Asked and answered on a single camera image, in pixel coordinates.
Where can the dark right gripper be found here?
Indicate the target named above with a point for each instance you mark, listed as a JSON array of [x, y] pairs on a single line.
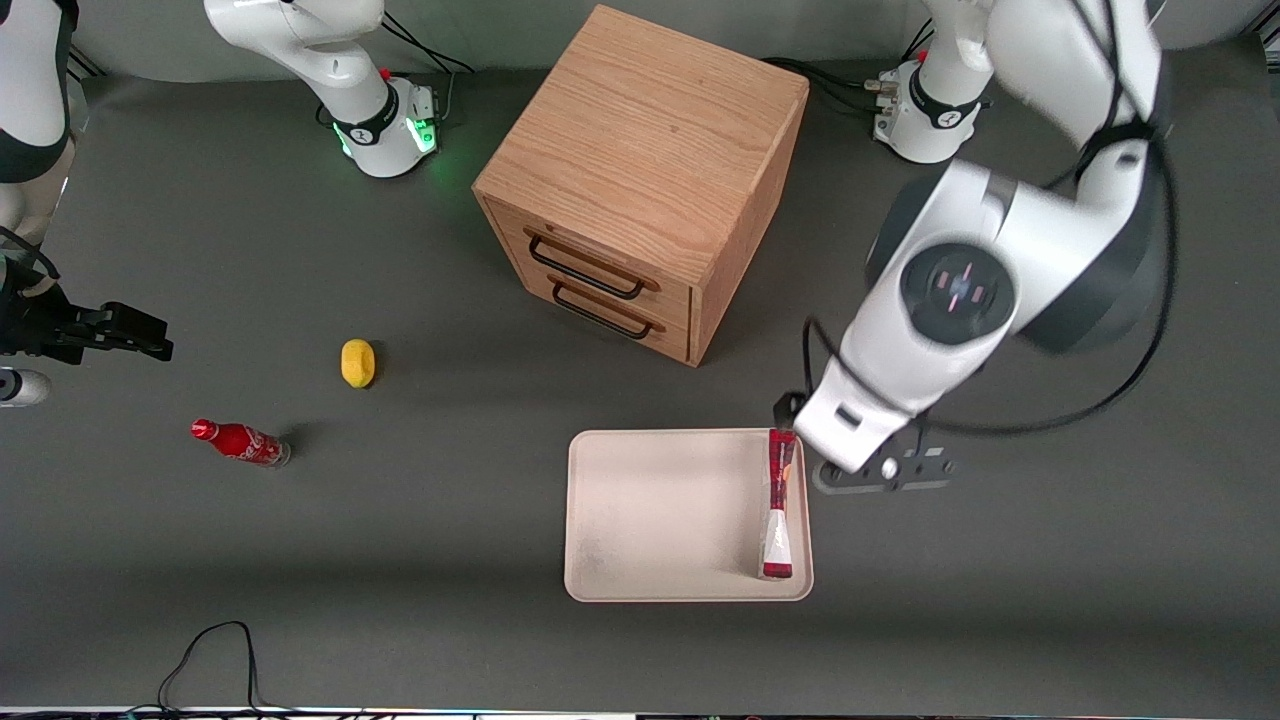
[[38, 325]]

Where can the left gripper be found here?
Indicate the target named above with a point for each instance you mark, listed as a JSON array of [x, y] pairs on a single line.
[[786, 409]]

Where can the red white toothpaste box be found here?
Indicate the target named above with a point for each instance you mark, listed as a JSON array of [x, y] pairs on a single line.
[[779, 500]]

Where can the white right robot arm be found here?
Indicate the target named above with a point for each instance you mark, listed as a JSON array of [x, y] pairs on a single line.
[[310, 40]]

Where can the beige plastic tray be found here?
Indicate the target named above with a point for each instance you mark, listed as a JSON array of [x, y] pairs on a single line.
[[670, 515]]

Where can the red cola bottle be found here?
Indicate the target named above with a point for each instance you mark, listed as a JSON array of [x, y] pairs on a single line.
[[240, 441]]

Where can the wooden drawer front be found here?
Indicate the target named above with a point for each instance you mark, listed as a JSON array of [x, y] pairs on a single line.
[[640, 335], [600, 245]]

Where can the yellow lemon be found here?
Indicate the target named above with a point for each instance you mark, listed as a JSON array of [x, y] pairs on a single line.
[[358, 362]]

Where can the wooden drawer cabinet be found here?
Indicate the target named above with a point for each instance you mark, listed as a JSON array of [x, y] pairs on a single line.
[[650, 130]]

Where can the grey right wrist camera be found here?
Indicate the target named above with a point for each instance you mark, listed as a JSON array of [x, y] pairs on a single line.
[[20, 388]]

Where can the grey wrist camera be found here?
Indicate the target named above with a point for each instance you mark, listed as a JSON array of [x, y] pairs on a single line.
[[20, 388], [900, 470]]

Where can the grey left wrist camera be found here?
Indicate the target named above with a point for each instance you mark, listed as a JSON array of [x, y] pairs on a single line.
[[900, 470]]

